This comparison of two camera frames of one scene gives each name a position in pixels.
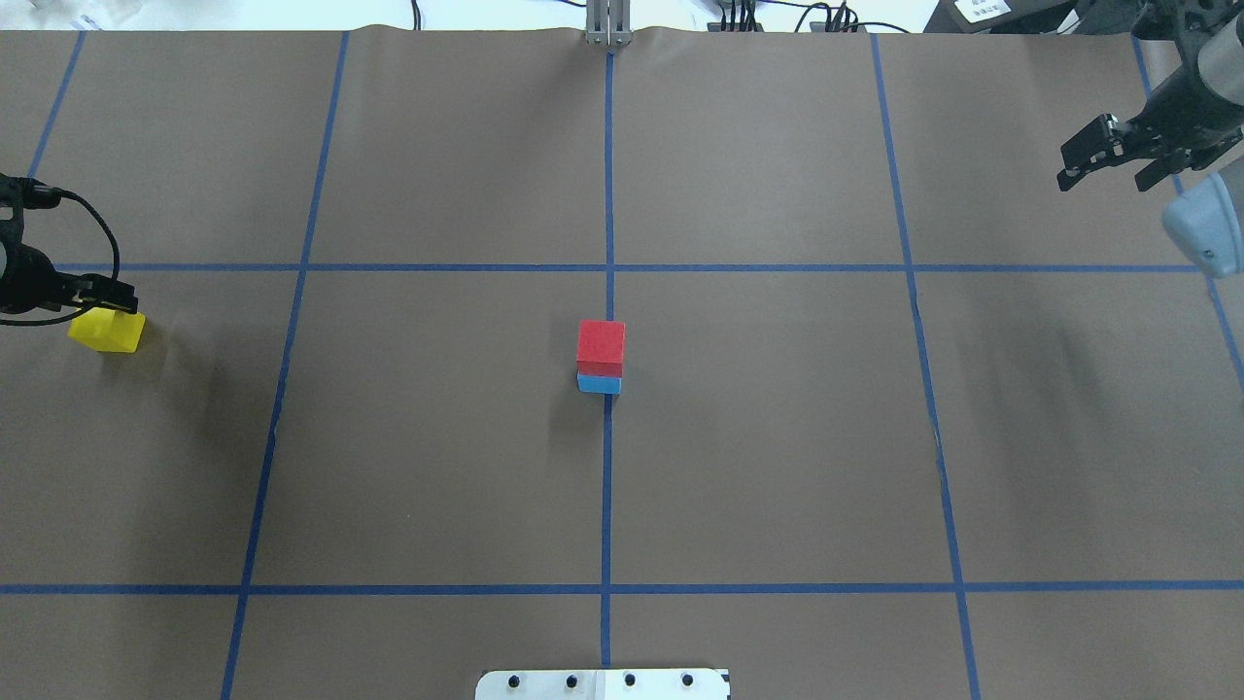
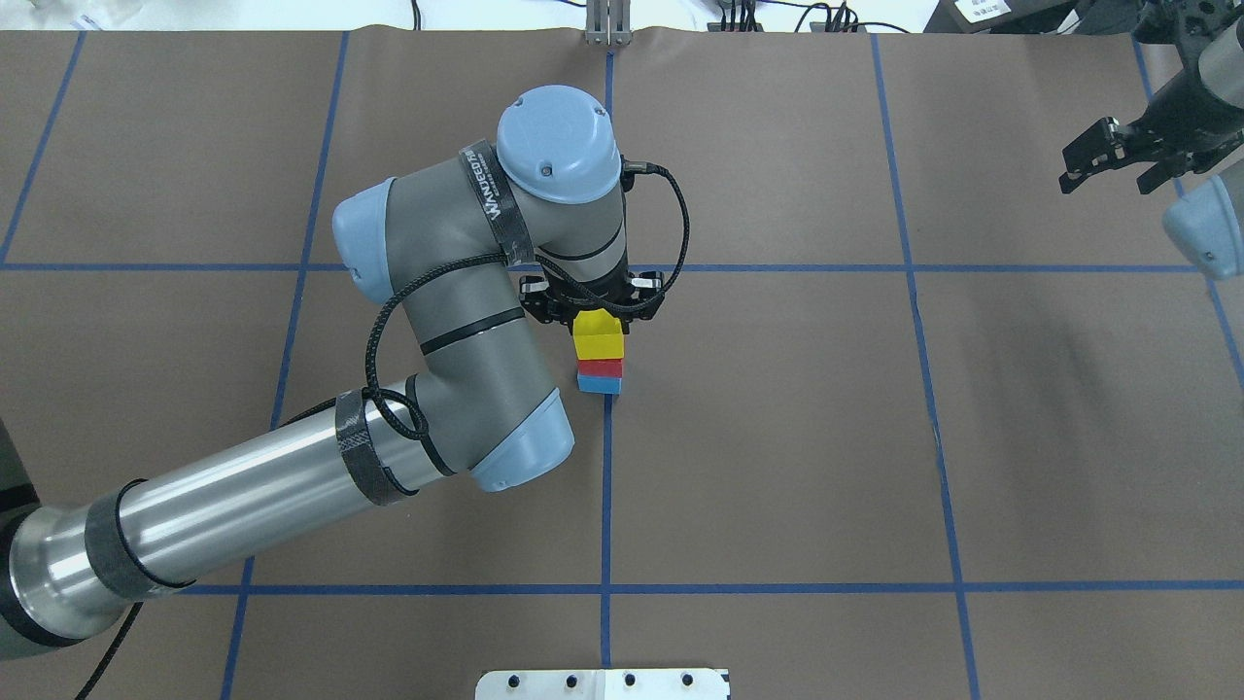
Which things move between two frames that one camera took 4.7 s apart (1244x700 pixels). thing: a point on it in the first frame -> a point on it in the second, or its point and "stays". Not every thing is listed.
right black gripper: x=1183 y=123 stays
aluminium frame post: x=608 y=22 stays
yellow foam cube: x=106 y=330 -> x=598 y=334
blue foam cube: x=603 y=384 stays
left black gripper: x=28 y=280 -> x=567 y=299
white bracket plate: x=681 y=683 stays
